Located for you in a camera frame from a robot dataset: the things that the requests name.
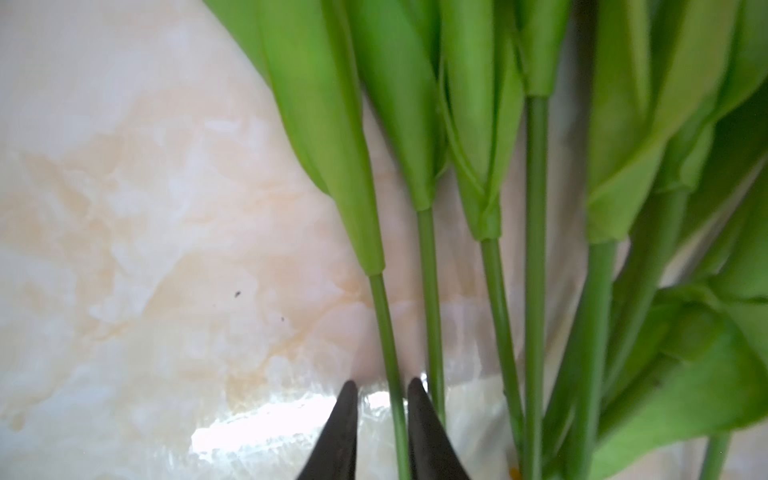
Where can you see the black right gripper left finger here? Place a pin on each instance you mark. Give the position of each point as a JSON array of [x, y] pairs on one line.
[[334, 455]]

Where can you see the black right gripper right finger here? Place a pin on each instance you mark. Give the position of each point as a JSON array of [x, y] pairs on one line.
[[431, 454]]

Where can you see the white tulip far right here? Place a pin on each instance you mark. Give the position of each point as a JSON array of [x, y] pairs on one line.
[[700, 365]]

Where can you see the blue tulip back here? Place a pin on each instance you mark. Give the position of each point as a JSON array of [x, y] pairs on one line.
[[304, 52]]

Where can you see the blue tulip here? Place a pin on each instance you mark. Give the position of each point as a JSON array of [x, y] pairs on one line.
[[677, 120], [304, 52]]

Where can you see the orange tulip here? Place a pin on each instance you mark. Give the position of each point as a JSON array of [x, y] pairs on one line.
[[397, 49]]

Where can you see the blue tulip front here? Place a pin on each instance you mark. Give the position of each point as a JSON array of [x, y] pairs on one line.
[[677, 120]]

